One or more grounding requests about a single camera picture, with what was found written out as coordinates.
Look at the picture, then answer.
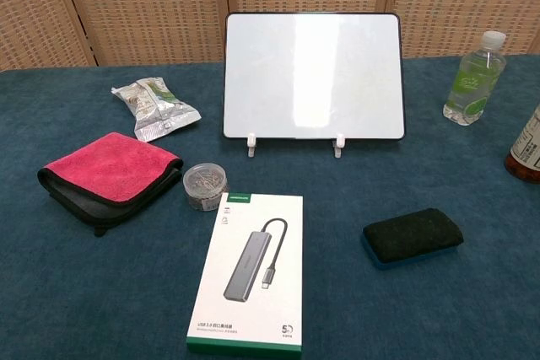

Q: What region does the white plastic board stand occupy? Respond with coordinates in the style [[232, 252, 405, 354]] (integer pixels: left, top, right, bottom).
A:
[[245, 132, 347, 159]]

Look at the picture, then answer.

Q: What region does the white USB hub box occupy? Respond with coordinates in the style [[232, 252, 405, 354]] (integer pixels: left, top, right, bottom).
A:
[[185, 191, 305, 355]]

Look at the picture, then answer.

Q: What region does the silver green snack packet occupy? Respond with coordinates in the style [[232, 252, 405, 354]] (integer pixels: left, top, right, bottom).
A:
[[111, 76, 202, 142]]

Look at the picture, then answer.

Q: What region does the clear jar of paper clips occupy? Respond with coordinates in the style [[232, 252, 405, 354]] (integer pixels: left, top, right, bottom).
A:
[[181, 161, 230, 212]]

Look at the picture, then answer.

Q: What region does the white magnetic whiteboard black frame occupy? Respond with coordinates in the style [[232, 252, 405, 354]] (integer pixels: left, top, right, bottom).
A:
[[222, 12, 407, 142]]

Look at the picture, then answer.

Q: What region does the clear water bottle green label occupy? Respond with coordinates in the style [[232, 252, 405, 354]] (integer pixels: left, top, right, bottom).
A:
[[442, 30, 507, 127]]

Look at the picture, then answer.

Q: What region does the black felt blue eraser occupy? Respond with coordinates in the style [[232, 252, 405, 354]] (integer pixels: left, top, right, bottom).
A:
[[362, 207, 465, 271]]

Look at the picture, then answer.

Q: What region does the folded pink grey microfibre cloth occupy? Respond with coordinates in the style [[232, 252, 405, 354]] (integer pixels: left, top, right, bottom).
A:
[[36, 132, 185, 238]]

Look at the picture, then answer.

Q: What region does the woven rattan folding screen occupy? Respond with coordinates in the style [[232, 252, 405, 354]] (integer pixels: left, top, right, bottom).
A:
[[0, 0, 540, 73]]

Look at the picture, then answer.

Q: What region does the brown tea bottle white label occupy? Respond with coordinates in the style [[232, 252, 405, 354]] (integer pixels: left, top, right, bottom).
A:
[[505, 103, 540, 185]]

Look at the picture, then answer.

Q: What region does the teal blue table cloth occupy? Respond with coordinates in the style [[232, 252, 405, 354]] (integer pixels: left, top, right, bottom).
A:
[[0, 52, 540, 360]]

